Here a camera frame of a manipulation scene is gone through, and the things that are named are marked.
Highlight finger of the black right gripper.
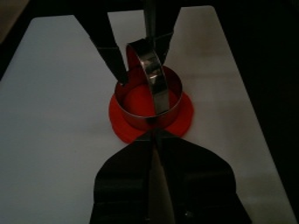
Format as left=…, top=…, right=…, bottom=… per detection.
left=143, top=0, right=183, bottom=66
left=70, top=0, right=131, bottom=87

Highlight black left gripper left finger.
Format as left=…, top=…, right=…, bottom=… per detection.
left=88, top=129, right=157, bottom=224

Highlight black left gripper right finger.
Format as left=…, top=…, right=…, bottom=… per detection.
left=155, top=129, right=255, bottom=224

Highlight white cutting board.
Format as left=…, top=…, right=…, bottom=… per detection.
left=0, top=4, right=299, bottom=224

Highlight red dough disc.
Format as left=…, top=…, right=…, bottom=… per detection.
left=121, top=83, right=181, bottom=116

